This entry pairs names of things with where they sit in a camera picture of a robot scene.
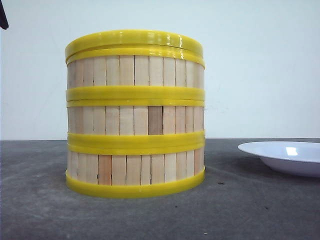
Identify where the woven bamboo steamer lid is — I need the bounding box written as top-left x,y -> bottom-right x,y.
65,29 -> 205,65

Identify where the bamboo steamer basket dark slat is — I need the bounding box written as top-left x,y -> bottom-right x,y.
67,105 -> 205,155

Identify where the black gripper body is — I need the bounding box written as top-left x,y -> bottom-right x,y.
0,0 -> 9,30

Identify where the white plate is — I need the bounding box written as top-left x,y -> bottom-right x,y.
238,141 -> 320,178

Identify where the bamboo steamer basket orange slat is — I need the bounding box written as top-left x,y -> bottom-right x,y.
65,147 -> 205,199

